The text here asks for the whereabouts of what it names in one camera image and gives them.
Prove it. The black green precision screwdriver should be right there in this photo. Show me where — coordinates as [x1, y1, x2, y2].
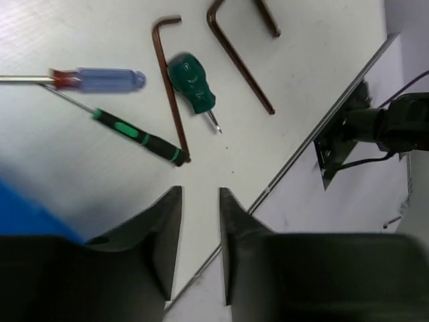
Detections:
[39, 84, 190, 167]

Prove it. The green stubby screwdriver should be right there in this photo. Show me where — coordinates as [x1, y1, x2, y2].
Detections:
[167, 52, 223, 133]

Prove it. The blue handled screwdriver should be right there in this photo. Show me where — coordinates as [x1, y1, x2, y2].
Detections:
[1, 68, 147, 93]

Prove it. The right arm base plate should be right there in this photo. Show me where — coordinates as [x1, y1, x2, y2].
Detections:
[314, 80, 372, 190]

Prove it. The medium brown hex key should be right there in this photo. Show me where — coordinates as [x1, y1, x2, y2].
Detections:
[206, 0, 275, 115]

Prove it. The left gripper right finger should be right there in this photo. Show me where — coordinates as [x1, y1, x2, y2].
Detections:
[219, 187, 278, 306]

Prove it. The blue plastic bin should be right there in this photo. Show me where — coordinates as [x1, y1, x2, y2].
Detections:
[1, 181, 85, 244]

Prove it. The large brown hex key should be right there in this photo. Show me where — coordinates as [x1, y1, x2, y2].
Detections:
[255, 0, 281, 38]

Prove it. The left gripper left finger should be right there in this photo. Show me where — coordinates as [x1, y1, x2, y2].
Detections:
[86, 186, 183, 301]

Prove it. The small brown hex key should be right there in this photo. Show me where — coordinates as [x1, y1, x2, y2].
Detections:
[151, 15, 189, 154]

